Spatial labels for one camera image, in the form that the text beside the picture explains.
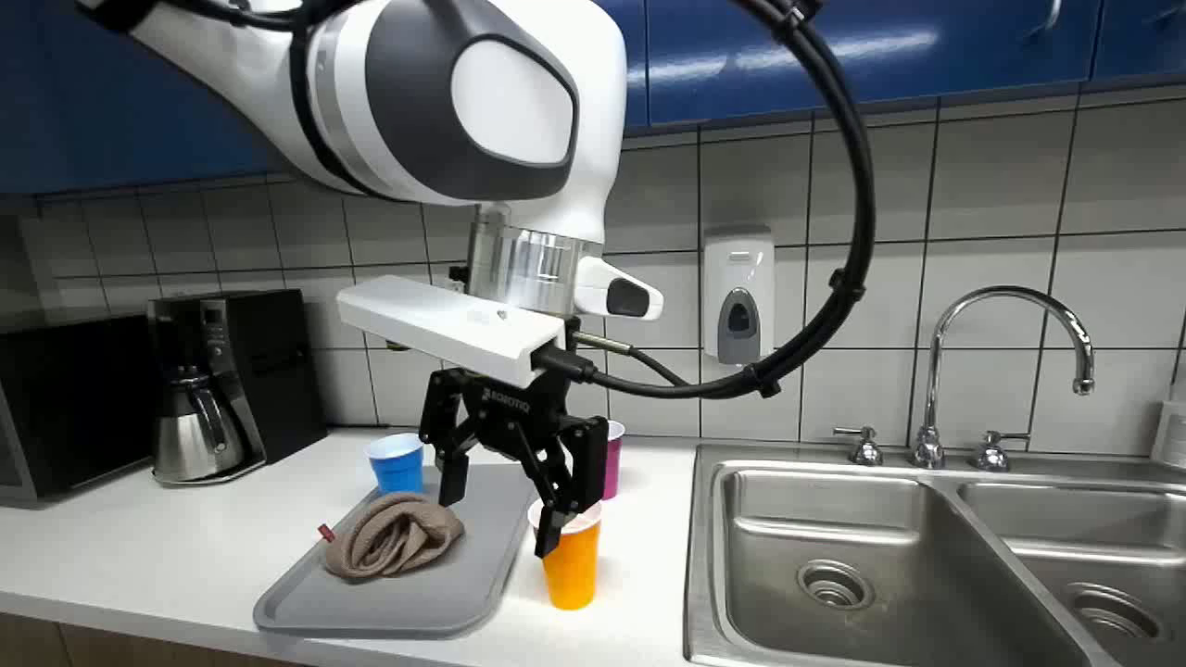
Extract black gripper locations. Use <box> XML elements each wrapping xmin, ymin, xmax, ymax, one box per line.
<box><xmin>414</xmin><ymin>367</ymin><xmax>610</xmax><ymax>564</ymax></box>

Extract mauve plastic cup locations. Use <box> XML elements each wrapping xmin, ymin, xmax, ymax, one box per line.
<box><xmin>601</xmin><ymin>414</ymin><xmax>630</xmax><ymax>506</ymax></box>

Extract orange plastic cup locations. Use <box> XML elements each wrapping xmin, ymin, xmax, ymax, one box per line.
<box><xmin>527</xmin><ymin>497</ymin><xmax>606</xmax><ymax>614</ymax></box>

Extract blue plastic cup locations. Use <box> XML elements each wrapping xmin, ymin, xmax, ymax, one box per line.
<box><xmin>368</xmin><ymin>432</ymin><xmax>430</xmax><ymax>500</ymax></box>

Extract gray plastic tray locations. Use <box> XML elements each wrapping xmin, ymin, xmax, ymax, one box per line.
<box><xmin>250</xmin><ymin>459</ymin><xmax>543</xmax><ymax>642</ymax></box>

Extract brown crumpled cloth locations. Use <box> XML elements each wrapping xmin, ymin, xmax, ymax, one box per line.
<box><xmin>313</xmin><ymin>492</ymin><xmax>469</xmax><ymax>585</ymax></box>

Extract black coffee maker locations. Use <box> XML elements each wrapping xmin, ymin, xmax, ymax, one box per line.
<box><xmin>145</xmin><ymin>286</ymin><xmax>332</xmax><ymax>488</ymax></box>

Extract stainless steel double sink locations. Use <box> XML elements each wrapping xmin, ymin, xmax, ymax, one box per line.
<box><xmin>682</xmin><ymin>441</ymin><xmax>1186</xmax><ymax>667</ymax></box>

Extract stainless steel coffee carafe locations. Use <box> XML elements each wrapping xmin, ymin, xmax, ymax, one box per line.
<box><xmin>152</xmin><ymin>367</ymin><xmax>250</xmax><ymax>488</ymax></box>

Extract black microwave oven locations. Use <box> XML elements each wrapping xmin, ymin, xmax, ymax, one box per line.
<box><xmin>0</xmin><ymin>311</ymin><xmax>163</xmax><ymax>511</ymax></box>

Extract chrome gooseneck faucet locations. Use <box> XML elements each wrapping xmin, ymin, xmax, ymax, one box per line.
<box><xmin>913</xmin><ymin>282</ymin><xmax>1099</xmax><ymax>470</ymax></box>

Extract wooden lower cabinets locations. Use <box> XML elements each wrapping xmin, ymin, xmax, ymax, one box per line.
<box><xmin>0</xmin><ymin>613</ymin><xmax>294</xmax><ymax>667</ymax></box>

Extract blue upper cabinets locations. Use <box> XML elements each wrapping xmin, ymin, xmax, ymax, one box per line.
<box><xmin>0</xmin><ymin>0</ymin><xmax>1186</xmax><ymax>201</ymax></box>

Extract translucent soap bottle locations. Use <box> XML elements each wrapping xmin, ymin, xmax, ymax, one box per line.
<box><xmin>1150</xmin><ymin>351</ymin><xmax>1186</xmax><ymax>474</ymax></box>

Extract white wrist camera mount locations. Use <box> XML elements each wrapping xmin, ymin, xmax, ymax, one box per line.
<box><xmin>332</xmin><ymin>272</ymin><xmax>565</xmax><ymax>388</ymax></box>

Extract white wall soap dispenser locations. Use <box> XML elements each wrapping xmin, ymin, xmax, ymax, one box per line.
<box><xmin>695</xmin><ymin>232</ymin><xmax>782</xmax><ymax>371</ymax></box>

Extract chrome faucet handle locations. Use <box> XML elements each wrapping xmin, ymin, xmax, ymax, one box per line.
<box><xmin>971</xmin><ymin>427</ymin><xmax>1032</xmax><ymax>474</ymax></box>
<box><xmin>830</xmin><ymin>427</ymin><xmax>890</xmax><ymax>470</ymax></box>

